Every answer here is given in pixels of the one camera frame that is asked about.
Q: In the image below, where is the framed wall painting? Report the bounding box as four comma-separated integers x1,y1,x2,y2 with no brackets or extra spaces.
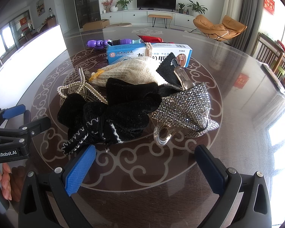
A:
36,0,45,17

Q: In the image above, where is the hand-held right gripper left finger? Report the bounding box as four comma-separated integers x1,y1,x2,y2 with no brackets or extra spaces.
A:
18,145,97,228

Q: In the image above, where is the black remote control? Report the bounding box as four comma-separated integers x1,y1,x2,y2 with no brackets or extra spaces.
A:
261,64,285,95

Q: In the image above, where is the red wall hanging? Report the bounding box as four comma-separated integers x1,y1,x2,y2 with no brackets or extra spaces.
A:
264,0,275,16

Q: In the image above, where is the blue medicine box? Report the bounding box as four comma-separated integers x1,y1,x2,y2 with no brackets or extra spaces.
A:
106,43,193,68

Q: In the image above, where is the purple toy figure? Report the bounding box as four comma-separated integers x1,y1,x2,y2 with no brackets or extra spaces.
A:
87,38,143,51

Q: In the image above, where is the large potted plant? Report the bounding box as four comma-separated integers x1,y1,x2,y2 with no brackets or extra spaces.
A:
187,0,208,16

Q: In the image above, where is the grey curtain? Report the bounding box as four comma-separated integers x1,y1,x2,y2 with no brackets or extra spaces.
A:
230,0,265,57

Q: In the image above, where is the brown patterned glass desktop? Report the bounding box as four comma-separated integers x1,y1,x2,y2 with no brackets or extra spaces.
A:
0,26,285,228

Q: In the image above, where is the red foil packet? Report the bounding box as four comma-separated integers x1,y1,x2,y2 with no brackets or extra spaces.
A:
136,35,163,44

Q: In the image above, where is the red door decoration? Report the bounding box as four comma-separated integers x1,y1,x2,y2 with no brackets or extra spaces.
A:
19,18,29,31

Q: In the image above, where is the green leafy potted plant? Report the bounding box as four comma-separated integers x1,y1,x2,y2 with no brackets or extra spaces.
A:
115,0,133,10

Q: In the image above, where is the person's left hand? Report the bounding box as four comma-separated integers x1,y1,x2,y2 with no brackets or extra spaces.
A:
0,163,13,200

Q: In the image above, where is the white television cabinet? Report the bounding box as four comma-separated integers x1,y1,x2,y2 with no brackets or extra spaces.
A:
100,9,200,28

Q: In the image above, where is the dark glass display cabinet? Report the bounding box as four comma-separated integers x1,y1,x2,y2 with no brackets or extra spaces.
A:
72,0,101,29

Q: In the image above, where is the slatted wooden chair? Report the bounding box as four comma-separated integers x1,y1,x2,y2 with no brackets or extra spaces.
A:
255,32,285,64

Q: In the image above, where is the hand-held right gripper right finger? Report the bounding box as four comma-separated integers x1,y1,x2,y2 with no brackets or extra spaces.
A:
194,145,272,228

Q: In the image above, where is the orange lounge chair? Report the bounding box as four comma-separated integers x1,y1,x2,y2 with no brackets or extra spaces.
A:
189,14,248,44

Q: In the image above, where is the black pinked-edge fabric piece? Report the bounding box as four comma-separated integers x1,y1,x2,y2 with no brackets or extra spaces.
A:
155,52,184,86

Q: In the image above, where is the rhinestone bow hair claw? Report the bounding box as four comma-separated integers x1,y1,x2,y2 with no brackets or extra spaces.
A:
152,59,220,147

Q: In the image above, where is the red flower arrangement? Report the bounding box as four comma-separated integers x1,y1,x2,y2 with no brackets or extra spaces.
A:
101,0,114,13

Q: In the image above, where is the pearl headband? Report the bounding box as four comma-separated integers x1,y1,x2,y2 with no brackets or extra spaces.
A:
56,68,108,105

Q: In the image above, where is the wooden stool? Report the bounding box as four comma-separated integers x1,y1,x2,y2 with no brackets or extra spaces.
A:
148,14,173,29

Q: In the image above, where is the black knitted garment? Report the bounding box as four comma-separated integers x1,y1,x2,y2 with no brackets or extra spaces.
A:
57,77,182,157

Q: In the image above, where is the covered standing air conditioner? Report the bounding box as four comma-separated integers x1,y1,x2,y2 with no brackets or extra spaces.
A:
220,0,244,24

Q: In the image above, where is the brown cardboard box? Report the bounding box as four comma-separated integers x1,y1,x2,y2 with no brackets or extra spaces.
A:
83,19,110,31

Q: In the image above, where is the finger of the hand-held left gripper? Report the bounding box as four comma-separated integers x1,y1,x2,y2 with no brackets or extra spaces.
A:
19,116,52,138
0,104,27,129

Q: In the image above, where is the beige cat scratcher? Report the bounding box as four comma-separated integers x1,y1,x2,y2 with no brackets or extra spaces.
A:
108,22,132,28

